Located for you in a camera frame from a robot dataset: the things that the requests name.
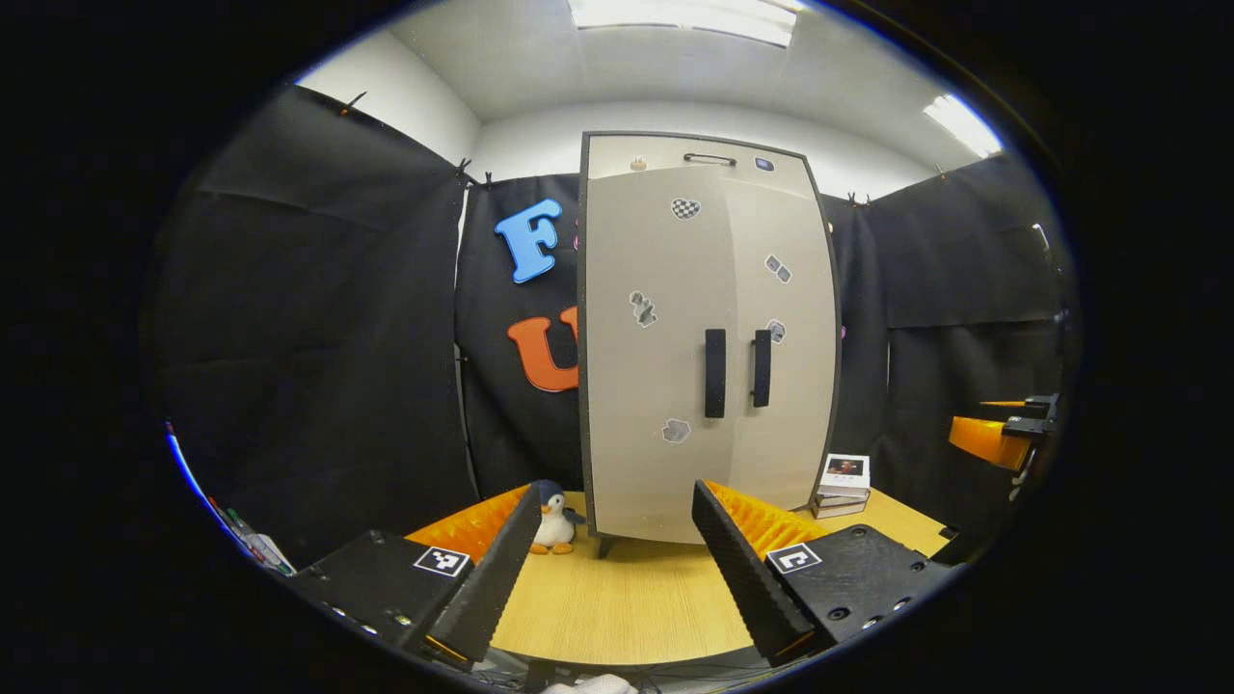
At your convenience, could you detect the white photo cover book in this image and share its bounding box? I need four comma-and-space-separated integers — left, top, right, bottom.
818, 453, 872, 498

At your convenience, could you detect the grey shoe cabinet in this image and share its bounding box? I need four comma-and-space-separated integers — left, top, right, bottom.
577, 131, 843, 560

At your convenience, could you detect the grey cabinet door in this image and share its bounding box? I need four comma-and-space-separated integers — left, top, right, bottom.
718, 173, 840, 512
581, 166, 738, 546

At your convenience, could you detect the beige cabinet drawer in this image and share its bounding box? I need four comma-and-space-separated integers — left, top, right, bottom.
585, 135, 816, 199

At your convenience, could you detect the black backdrop cloth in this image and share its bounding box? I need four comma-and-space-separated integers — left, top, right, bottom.
140, 85, 1076, 570

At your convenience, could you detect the lit monitor screen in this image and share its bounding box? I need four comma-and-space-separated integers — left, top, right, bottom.
164, 424, 225, 523

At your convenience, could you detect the brown edged book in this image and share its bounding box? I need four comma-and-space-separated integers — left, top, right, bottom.
810, 490, 871, 521

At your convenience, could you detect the penguin plush toy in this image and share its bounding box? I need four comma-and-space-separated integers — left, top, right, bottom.
528, 479, 586, 556

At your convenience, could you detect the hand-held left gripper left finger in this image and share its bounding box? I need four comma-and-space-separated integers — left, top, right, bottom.
284, 482, 544, 673

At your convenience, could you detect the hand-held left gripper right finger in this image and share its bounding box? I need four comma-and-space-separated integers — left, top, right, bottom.
691, 479, 965, 668

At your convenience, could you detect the black left door handle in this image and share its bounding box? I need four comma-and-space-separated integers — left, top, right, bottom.
704, 329, 727, 419

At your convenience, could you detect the large ceiling light panel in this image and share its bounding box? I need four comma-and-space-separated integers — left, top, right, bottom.
569, 0, 806, 47

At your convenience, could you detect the narrow ceiling light panel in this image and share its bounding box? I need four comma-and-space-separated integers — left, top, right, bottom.
923, 93, 1004, 160

